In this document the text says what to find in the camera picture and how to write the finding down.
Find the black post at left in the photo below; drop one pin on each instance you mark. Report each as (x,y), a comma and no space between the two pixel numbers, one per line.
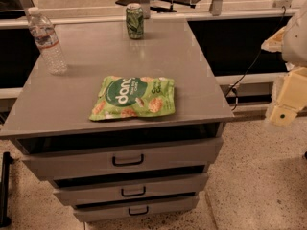
(4,189)

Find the middle grey drawer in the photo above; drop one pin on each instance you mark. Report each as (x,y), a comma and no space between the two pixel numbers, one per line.
(132,189)

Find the top grey drawer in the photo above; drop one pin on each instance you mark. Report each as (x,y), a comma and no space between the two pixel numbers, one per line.
(127,159)

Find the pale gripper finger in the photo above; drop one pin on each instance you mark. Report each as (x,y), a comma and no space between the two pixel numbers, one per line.
(274,42)

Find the clear plastic water bottle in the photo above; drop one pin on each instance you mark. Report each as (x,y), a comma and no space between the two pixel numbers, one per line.
(47,42)

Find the green rice chips bag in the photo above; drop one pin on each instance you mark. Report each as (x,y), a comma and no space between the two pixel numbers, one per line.
(144,97)

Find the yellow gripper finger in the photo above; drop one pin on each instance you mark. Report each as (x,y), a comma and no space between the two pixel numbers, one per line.
(289,96)

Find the green soda can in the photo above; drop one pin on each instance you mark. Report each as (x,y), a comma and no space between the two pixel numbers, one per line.
(135,21)

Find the bottom grey drawer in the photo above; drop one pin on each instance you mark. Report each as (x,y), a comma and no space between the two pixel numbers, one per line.
(137,208)

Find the grey drawer cabinet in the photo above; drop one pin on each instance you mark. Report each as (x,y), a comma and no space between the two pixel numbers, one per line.
(133,126)

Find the grey drawer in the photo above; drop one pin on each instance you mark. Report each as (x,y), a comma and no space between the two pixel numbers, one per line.
(127,159)
(132,189)
(137,208)

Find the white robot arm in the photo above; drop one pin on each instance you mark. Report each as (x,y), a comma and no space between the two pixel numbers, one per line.
(294,44)

